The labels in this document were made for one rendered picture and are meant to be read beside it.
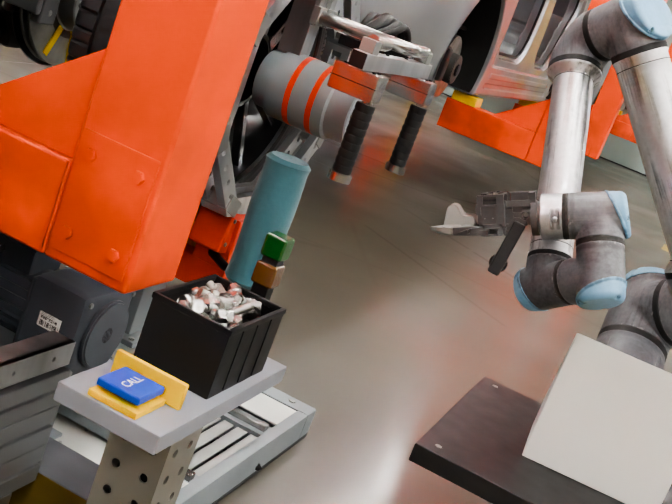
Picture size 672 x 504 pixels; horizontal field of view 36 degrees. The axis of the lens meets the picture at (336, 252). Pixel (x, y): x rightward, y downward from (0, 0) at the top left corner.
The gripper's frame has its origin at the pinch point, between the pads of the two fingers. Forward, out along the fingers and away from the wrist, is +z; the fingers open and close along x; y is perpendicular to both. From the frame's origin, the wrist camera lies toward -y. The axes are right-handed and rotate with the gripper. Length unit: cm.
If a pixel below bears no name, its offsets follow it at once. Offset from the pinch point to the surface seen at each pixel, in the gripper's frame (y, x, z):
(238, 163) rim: 15.4, -6.7, 43.8
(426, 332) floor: -58, -166, 39
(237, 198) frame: 9.6, 13.2, 36.8
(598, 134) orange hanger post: -5, -551, -11
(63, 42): 44, -3, 81
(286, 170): 15.0, 20.7, 23.7
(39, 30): 46, 7, 80
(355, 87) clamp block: 29.1, 24.9, 8.3
